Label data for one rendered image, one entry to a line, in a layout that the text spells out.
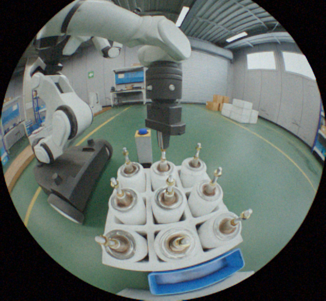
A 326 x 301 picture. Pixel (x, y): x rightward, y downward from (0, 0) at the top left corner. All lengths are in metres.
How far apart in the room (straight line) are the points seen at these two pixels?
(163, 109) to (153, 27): 0.16
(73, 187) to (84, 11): 0.53
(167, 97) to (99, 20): 0.18
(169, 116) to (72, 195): 0.49
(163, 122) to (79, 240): 0.64
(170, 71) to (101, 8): 0.17
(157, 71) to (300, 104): 5.07
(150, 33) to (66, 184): 0.55
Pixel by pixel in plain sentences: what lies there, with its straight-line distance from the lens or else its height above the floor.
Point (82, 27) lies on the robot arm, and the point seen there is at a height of 0.60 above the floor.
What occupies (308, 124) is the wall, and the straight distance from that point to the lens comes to 5.02.
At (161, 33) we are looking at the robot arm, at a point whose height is 0.59.
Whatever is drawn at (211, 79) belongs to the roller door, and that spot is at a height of 1.51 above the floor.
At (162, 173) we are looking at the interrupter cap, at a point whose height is 0.25.
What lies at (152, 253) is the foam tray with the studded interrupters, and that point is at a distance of 0.31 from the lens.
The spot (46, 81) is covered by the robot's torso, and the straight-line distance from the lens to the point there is 0.53.
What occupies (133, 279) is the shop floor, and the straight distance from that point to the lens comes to 0.53.
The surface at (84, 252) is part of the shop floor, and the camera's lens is 0.61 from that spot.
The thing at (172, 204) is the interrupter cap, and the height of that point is 0.25.
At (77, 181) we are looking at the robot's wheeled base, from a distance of 0.53.
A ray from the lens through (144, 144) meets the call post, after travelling 0.44.
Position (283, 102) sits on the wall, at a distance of 5.27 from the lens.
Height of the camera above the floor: 0.49
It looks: 26 degrees down
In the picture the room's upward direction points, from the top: straight up
